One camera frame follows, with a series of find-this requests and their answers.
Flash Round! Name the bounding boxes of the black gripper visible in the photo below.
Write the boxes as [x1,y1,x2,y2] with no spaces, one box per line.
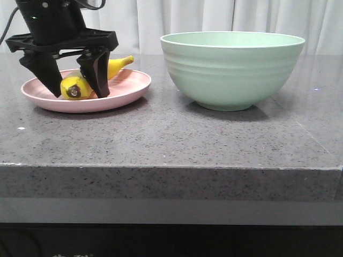
[5,1,118,98]

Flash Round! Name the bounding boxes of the yellow banana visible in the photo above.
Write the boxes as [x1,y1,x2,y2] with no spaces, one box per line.
[60,55,134,100]

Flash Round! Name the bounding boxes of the pink plate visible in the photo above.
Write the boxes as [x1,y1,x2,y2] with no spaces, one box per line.
[21,69,151,114]

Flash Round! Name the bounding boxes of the green ribbed bowl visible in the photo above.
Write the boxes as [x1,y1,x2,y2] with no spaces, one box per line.
[160,31,305,111]

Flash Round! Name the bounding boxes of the white curtain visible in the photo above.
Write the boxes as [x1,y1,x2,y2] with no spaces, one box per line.
[0,0,343,56]

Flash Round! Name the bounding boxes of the black cable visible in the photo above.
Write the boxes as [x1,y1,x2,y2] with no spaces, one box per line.
[0,7,19,47]

